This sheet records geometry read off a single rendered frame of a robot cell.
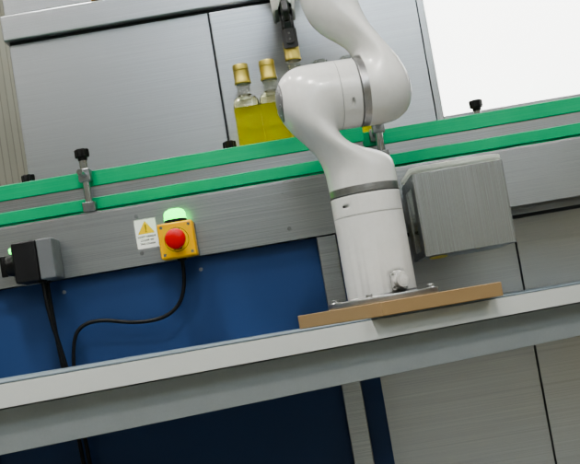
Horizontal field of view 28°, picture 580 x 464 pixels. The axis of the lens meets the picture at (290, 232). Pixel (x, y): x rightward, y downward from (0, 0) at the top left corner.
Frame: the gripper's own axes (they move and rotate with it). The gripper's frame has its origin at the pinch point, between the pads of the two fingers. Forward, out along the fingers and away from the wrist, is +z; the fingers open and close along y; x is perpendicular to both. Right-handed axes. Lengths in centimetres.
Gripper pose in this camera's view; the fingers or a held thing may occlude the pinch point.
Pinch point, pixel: (290, 40)
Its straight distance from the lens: 253.7
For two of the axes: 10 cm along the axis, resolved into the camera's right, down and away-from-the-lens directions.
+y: -0.3, -0.8, -10.0
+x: 9.9, -1.7, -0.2
